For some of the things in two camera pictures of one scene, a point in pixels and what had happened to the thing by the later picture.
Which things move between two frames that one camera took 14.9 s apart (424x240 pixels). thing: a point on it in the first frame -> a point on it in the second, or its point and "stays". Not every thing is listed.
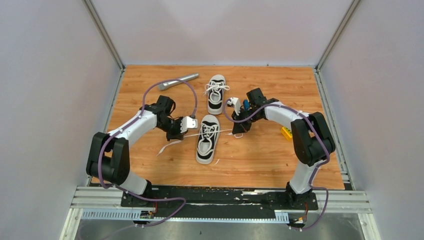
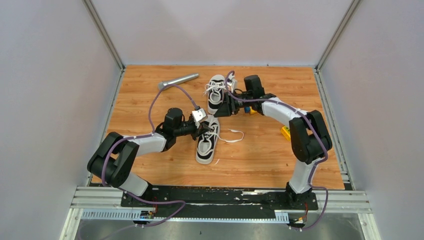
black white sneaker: (208, 139) stays
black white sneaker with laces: (215, 89) stays
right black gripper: (241, 127) -> (228, 106)
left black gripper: (177, 135) -> (202, 129)
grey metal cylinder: (163, 85) stays
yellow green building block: (287, 133) stays
